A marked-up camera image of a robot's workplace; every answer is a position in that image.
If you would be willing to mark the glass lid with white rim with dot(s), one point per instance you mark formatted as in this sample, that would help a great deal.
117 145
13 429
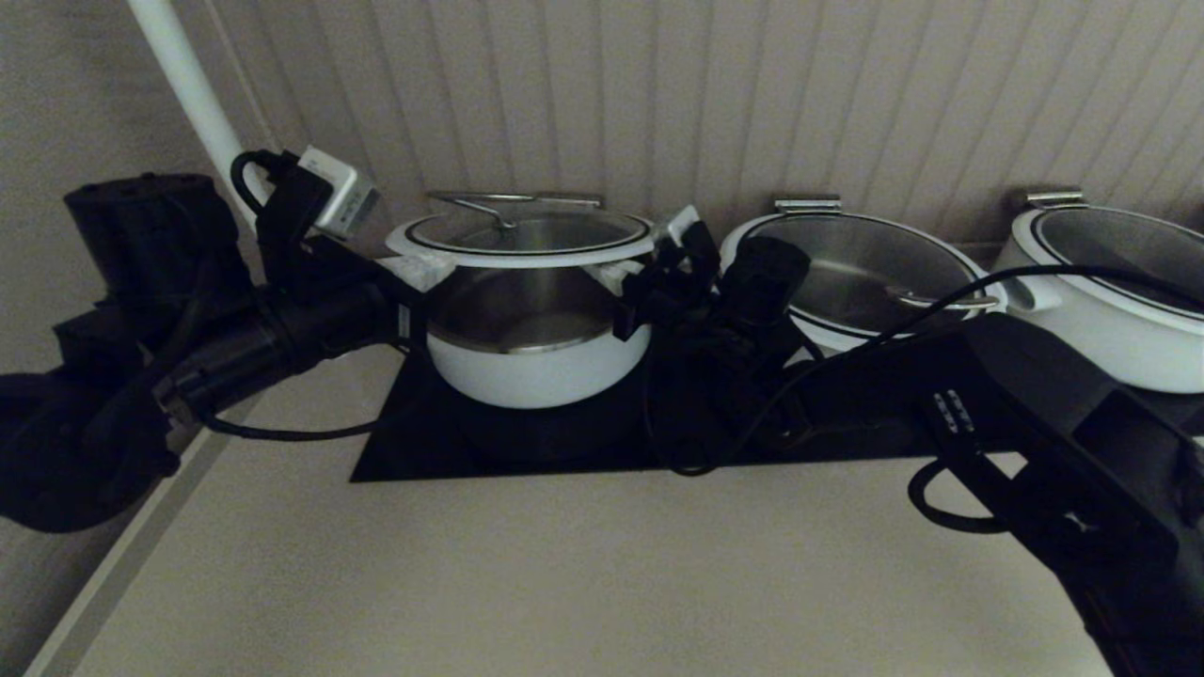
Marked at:
1119 249
865 263
527 235

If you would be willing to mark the white metal pole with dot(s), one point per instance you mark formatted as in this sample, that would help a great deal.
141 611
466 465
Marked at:
188 85

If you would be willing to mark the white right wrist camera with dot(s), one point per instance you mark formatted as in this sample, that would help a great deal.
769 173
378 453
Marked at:
682 226

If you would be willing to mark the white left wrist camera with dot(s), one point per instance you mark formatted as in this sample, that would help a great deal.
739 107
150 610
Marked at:
339 193

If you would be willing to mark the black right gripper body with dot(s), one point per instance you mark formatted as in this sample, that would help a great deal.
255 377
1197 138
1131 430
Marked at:
677 291

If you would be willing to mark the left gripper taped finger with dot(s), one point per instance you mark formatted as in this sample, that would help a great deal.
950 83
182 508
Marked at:
414 273

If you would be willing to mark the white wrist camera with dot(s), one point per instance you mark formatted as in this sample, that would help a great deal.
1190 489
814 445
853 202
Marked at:
339 193
682 226

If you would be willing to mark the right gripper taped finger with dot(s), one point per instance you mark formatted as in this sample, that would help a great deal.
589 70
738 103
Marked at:
625 278

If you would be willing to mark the white round pot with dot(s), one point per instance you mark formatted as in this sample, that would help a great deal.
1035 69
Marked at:
837 340
1129 357
536 381

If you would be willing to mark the wide black glass cooktop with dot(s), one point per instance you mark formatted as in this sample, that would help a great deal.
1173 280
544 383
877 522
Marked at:
517 451

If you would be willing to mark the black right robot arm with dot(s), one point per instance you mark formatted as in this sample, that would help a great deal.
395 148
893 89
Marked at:
1082 451

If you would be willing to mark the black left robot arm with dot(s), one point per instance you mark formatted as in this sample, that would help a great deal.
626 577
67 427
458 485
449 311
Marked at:
94 451

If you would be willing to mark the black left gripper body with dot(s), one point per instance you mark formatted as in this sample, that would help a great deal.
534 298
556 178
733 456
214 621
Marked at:
348 282

